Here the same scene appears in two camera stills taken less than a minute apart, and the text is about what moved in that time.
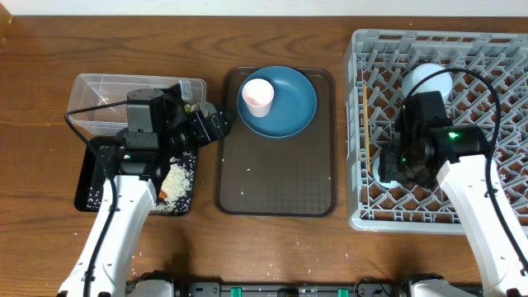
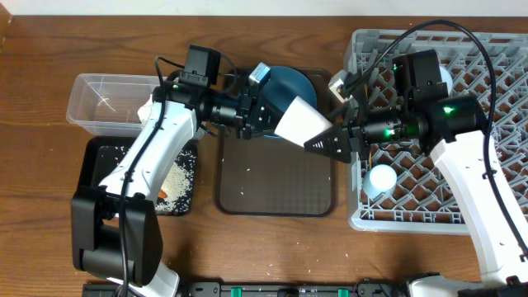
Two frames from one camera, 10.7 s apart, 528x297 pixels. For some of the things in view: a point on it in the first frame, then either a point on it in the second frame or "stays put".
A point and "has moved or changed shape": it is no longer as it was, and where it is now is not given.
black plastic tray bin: (176, 192) stays put
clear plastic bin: (101, 101) stays put
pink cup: (258, 94) has moved or changed shape
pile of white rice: (176, 183) stays put
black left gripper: (216, 120) → (245, 111)
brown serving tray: (258, 176) stays put
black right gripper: (388, 170) → (344, 137)
